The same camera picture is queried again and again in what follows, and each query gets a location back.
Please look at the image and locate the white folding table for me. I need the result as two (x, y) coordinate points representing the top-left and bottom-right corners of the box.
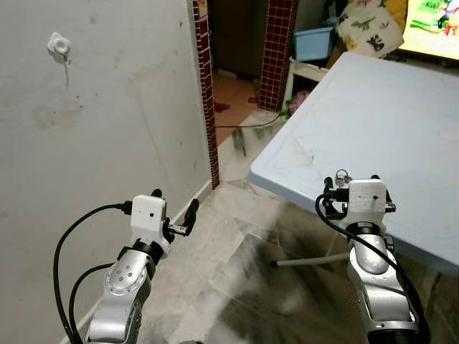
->
(249, 52), (459, 277)

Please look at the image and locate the grey metal table leg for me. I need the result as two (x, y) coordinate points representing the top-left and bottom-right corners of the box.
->
(271, 252), (350, 269)

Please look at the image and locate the pink floral bundle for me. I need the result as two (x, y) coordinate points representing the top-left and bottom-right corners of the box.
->
(289, 91), (311, 117)

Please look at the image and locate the white shelf stand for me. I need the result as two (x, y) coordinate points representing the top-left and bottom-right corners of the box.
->
(283, 59), (331, 115)

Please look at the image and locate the blue plastic bin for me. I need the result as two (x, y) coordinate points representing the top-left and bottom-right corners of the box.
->
(293, 27), (336, 62)

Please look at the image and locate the red tiled pillar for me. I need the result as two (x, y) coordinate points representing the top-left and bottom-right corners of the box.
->
(258, 0), (299, 112)

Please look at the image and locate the white dinosaur print pillow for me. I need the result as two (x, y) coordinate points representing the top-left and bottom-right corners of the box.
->
(337, 0), (406, 58)

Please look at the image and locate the bright television screen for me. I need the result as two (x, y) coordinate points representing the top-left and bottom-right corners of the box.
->
(399, 0), (459, 60)

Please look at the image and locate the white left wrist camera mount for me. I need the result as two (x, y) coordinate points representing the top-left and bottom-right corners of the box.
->
(131, 194), (171, 252)

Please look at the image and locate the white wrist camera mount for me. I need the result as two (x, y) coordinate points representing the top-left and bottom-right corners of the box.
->
(348, 179), (388, 224)
(131, 194), (171, 252)

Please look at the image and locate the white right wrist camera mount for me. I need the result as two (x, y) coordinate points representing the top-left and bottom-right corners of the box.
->
(348, 179), (388, 224)

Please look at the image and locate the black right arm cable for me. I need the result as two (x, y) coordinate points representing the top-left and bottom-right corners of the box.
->
(315, 193), (431, 344)

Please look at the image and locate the black floor cable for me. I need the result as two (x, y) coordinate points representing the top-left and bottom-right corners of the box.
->
(215, 111), (284, 130)

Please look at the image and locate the red tiled wall edge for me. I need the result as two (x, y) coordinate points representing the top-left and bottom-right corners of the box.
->
(192, 0), (221, 189)

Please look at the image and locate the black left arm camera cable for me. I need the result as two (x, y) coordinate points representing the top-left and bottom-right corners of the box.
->
(53, 203), (133, 344)

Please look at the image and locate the black left arm short cable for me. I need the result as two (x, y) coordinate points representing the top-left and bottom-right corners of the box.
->
(69, 262), (115, 344)

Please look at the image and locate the white wall hook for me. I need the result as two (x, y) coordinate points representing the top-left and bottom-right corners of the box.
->
(47, 32), (72, 66)

